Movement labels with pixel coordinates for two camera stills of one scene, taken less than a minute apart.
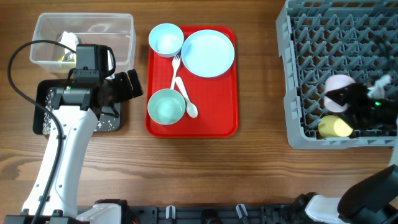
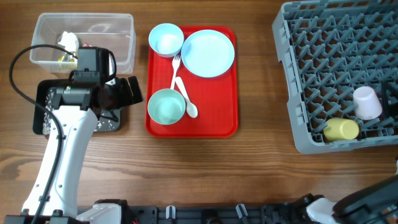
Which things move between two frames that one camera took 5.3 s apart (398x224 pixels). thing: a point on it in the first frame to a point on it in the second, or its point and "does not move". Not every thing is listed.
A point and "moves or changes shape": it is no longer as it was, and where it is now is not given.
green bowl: x=166 y=106 does not move
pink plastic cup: x=334 y=83 moves or changes shape
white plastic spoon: x=191 y=108 does not move
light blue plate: x=208 y=53 does not move
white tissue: x=69 y=40 does not move
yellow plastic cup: x=334 y=126 moves or changes shape
